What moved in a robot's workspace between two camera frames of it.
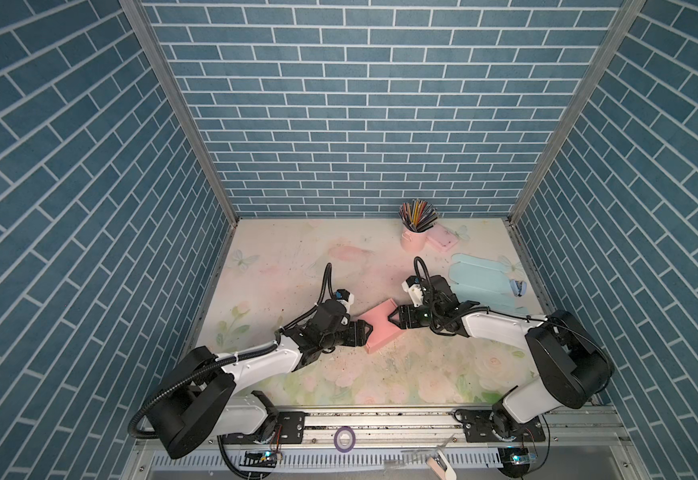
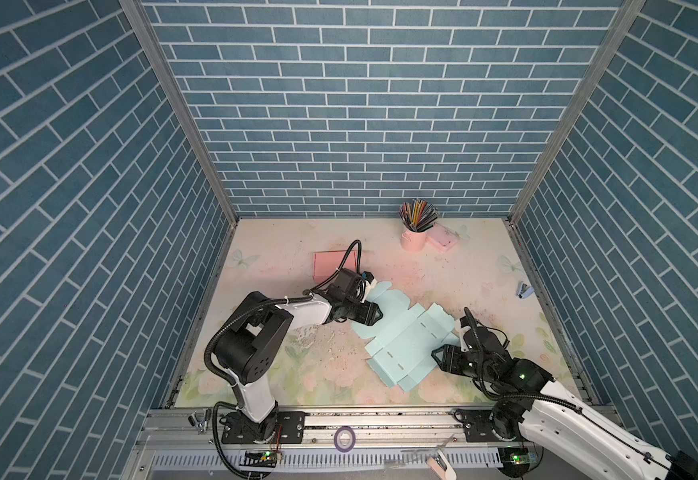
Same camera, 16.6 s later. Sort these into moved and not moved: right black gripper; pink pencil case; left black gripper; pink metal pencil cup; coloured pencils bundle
Moved: right black gripper; left black gripper
Not moved: pink metal pencil cup; coloured pencils bundle; pink pencil case
